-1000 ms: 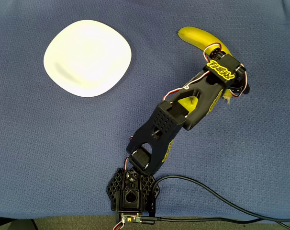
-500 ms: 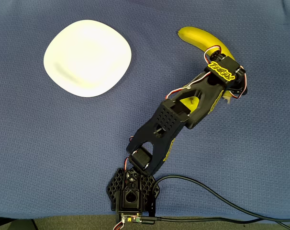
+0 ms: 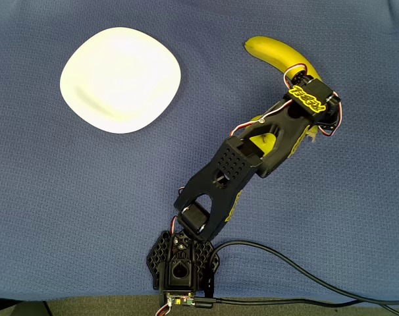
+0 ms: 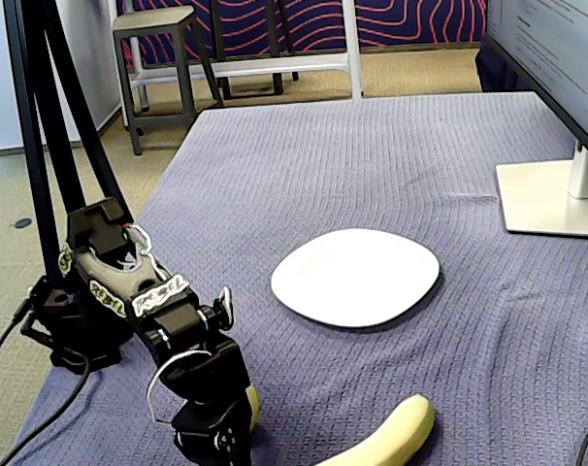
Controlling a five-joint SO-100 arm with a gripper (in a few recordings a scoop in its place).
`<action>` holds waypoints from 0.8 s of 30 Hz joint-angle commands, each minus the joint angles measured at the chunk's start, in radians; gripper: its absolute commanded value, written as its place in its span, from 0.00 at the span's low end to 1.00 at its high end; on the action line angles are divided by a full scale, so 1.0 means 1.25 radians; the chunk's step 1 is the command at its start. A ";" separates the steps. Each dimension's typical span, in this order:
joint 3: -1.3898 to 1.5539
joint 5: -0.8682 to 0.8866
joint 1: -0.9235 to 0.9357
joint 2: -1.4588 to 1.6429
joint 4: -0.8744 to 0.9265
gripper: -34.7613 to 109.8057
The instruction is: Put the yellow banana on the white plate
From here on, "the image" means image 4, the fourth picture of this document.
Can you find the computer monitor screen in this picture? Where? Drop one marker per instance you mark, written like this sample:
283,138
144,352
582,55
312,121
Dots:
556,48

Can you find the silver monitor stand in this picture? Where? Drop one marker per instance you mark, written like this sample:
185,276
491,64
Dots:
536,199

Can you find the white table frame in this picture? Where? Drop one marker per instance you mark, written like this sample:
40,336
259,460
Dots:
284,63

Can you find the purple panel with pink lines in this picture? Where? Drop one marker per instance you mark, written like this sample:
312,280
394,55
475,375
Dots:
410,19

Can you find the yellow banana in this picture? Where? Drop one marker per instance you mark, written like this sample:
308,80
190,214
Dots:
401,427

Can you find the white plate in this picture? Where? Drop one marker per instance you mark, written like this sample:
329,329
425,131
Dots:
357,276

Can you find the black chair legs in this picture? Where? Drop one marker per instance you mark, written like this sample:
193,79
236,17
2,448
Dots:
274,39

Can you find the blue woven cloth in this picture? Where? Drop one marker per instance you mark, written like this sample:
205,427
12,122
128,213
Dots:
371,160

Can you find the green apple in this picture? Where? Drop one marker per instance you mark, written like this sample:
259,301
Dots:
253,408

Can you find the grey metal stool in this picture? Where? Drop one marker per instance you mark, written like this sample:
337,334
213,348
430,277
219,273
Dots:
153,24

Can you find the black round floor socket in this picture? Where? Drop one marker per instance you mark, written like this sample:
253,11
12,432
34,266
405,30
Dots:
22,223

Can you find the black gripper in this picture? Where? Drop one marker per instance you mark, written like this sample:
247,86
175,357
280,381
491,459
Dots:
215,427

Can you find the black tripod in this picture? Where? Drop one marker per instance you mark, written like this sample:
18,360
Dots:
32,121

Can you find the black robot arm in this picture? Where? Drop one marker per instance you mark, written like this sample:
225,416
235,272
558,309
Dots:
109,281

